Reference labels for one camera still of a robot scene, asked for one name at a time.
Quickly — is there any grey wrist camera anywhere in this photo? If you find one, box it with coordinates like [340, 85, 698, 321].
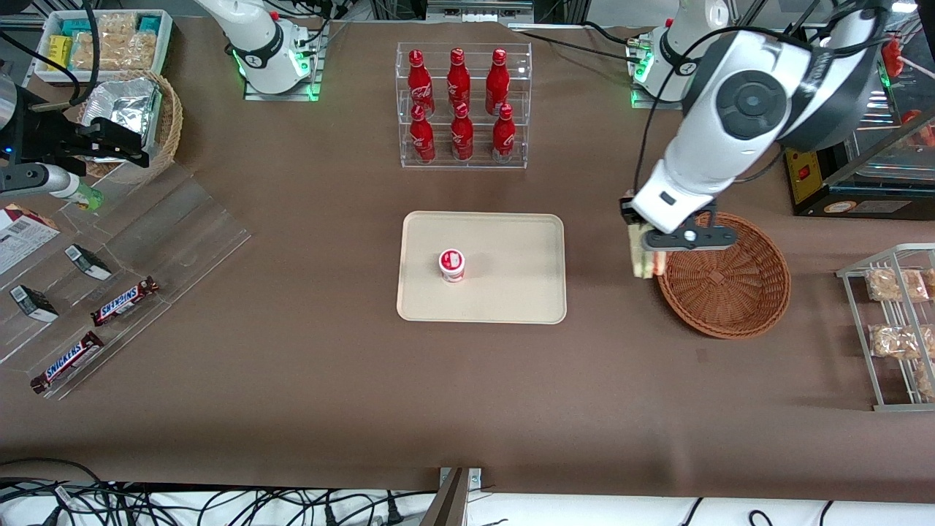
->
[0, 164, 81, 202]
[645, 212, 739, 254]

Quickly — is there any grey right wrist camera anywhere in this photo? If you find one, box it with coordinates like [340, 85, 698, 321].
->
[0, 164, 81, 202]

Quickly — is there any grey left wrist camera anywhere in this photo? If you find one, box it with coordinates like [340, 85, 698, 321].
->
[645, 212, 739, 254]

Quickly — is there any black table cable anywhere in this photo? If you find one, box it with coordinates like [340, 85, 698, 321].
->
[511, 20, 647, 64]

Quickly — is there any clear rice cracker pack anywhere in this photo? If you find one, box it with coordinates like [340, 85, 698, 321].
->
[91, 12, 141, 37]
[72, 32, 159, 71]

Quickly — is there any triangular sandwich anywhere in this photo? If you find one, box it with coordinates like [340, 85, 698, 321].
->
[627, 223, 668, 281]

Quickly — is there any tan wicker basket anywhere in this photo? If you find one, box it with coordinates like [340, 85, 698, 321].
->
[77, 69, 183, 183]

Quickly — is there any small black white box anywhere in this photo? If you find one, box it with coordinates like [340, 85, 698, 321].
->
[65, 245, 112, 281]
[10, 285, 59, 323]

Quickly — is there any grey wire rack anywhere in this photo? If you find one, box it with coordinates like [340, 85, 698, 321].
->
[836, 244, 935, 412]

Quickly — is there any clear acrylic bottle rack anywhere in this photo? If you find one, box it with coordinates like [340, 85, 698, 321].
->
[397, 42, 532, 170]

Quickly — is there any white plastic bin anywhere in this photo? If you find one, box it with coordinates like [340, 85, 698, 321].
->
[34, 9, 174, 85]

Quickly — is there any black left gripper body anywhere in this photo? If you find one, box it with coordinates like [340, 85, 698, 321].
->
[620, 190, 649, 232]

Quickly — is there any red cola bottle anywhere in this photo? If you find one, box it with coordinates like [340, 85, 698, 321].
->
[485, 49, 511, 115]
[446, 48, 472, 110]
[407, 50, 436, 118]
[450, 102, 475, 161]
[491, 104, 517, 163]
[409, 104, 438, 164]

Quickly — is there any grey camera post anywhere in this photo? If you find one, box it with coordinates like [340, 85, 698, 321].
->
[422, 468, 470, 526]

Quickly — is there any brown wicker basket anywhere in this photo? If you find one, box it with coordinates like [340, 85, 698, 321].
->
[656, 212, 792, 340]

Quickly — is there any red white yogurt cup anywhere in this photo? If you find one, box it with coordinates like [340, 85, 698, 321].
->
[438, 249, 467, 283]

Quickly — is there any red white paper carton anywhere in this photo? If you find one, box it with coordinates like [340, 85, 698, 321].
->
[0, 205, 61, 275]

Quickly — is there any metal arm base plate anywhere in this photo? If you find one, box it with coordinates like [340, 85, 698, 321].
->
[243, 22, 323, 102]
[630, 29, 691, 111]

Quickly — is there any silver foil bag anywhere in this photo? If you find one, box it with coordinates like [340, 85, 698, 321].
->
[82, 77, 161, 161]

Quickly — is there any yellow snack box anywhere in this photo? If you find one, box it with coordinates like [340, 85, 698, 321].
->
[47, 35, 74, 72]

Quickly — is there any steel warmer tray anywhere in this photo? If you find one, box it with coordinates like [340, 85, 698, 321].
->
[869, 69, 917, 114]

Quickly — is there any beige plastic tray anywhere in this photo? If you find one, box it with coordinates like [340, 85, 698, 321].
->
[397, 211, 567, 324]

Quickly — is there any brown table cloth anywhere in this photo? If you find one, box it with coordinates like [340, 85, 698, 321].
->
[0, 15, 935, 505]

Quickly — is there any metal edge bracket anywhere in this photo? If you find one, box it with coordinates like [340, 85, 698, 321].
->
[438, 468, 483, 492]

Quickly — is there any clear acrylic display stand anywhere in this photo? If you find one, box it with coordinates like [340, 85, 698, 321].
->
[0, 161, 253, 401]

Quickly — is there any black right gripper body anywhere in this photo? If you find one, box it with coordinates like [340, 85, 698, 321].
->
[0, 108, 92, 165]

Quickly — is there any black food warmer case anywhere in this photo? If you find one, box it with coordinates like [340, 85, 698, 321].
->
[783, 0, 935, 220]

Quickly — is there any red sausage on stick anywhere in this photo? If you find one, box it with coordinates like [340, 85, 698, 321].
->
[880, 37, 907, 78]

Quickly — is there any brown snickers bar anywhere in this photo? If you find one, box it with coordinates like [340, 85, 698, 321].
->
[30, 331, 105, 395]
[91, 276, 160, 327]

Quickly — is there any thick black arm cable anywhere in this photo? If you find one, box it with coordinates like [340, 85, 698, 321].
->
[29, 0, 101, 112]

